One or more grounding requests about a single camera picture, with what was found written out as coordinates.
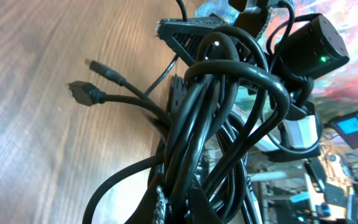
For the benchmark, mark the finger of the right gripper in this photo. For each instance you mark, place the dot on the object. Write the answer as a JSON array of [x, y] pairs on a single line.
[[184, 37], [176, 95]]

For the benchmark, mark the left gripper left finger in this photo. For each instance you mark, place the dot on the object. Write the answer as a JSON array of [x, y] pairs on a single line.
[[153, 206]]

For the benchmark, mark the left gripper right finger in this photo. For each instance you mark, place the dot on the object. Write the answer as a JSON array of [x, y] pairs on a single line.
[[200, 210]]

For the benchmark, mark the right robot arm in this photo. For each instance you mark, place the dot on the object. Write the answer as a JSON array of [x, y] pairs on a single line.
[[216, 52]]

